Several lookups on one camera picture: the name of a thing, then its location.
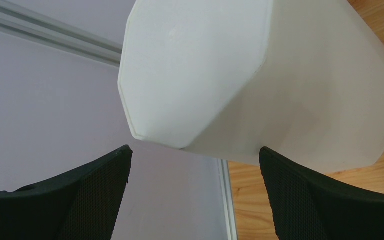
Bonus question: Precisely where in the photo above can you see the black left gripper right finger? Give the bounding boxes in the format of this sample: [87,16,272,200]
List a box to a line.
[259,147,384,240]

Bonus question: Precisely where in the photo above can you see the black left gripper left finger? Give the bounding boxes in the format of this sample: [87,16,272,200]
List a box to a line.
[0,145,133,240]

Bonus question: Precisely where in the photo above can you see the white translucent bin liner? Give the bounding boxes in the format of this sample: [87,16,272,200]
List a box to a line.
[118,0,384,173]

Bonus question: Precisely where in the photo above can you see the left aluminium frame post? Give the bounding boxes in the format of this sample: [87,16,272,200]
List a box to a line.
[0,0,123,67]

